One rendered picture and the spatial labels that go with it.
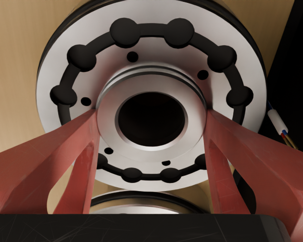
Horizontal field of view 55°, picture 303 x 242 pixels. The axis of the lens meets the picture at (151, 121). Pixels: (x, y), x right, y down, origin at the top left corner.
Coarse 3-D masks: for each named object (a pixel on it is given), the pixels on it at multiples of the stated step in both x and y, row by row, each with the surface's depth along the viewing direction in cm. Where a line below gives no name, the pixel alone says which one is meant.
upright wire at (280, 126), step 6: (270, 108) 13; (270, 114) 13; (276, 114) 13; (276, 120) 12; (276, 126) 12; (282, 126) 12; (282, 132) 12; (288, 138) 12; (288, 144) 11; (294, 144) 11
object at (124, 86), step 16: (112, 80) 12; (128, 80) 11; (144, 80) 11; (160, 80) 11; (176, 80) 11; (192, 80) 12; (112, 96) 12; (128, 96) 12; (176, 96) 12; (192, 96) 12; (96, 112) 12; (112, 112) 12; (192, 112) 12; (112, 128) 13; (192, 128) 13; (112, 144) 13; (128, 144) 13; (144, 144) 14; (160, 144) 14; (176, 144) 13; (192, 144) 13; (144, 160) 14; (160, 160) 14
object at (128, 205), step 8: (112, 200) 17; (120, 200) 17; (128, 200) 17; (136, 200) 17; (144, 200) 17; (152, 200) 17; (160, 200) 17; (96, 208) 17; (104, 208) 17; (112, 208) 17; (120, 208) 17; (128, 208) 17; (136, 208) 17; (144, 208) 17; (152, 208) 17; (160, 208) 17; (168, 208) 17; (176, 208) 17; (184, 208) 17
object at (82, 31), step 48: (144, 0) 10; (192, 0) 10; (48, 48) 11; (96, 48) 11; (144, 48) 11; (192, 48) 11; (240, 48) 11; (48, 96) 12; (96, 96) 12; (240, 96) 13
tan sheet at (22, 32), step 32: (0, 0) 13; (32, 0) 13; (64, 0) 13; (224, 0) 13; (256, 0) 13; (288, 0) 13; (0, 32) 14; (32, 32) 14; (256, 32) 14; (0, 64) 15; (32, 64) 15; (0, 96) 16; (32, 96) 16; (160, 96) 16; (0, 128) 17; (32, 128) 17
